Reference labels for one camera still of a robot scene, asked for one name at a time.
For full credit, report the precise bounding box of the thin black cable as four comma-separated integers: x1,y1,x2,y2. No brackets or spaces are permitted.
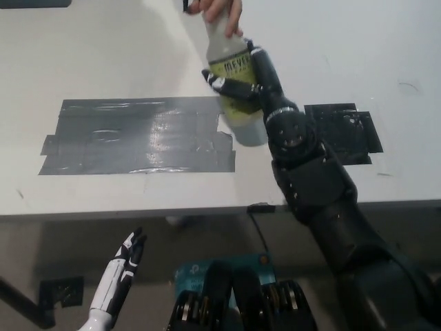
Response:
250,211,270,254

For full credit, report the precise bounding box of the black ribbed robot torso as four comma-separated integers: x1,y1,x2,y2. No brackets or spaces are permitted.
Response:
166,261,318,331

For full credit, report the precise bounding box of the black tape square mark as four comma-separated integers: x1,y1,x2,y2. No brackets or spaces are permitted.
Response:
304,102,384,166

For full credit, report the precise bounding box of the black tape patch on floor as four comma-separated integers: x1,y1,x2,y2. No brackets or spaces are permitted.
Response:
39,276,85,308

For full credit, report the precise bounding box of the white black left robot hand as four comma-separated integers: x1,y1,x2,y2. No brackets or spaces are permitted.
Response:
88,226,147,317

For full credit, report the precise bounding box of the dark table leg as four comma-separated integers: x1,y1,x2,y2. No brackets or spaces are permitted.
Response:
0,274,57,330

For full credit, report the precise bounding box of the spray bottle with green label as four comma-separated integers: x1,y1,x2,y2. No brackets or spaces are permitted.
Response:
181,0,269,148

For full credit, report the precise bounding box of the large grey tape patch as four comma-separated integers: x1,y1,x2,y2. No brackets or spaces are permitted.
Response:
38,97,236,176

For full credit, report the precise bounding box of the teal router box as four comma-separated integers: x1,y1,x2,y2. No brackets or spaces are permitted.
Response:
173,253,276,311

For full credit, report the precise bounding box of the black flat box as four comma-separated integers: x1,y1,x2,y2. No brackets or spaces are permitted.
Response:
0,0,73,10

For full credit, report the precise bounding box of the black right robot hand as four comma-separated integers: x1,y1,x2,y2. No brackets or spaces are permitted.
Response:
201,38,301,121

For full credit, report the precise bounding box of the person's bare hand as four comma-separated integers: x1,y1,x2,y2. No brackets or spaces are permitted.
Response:
197,0,244,39

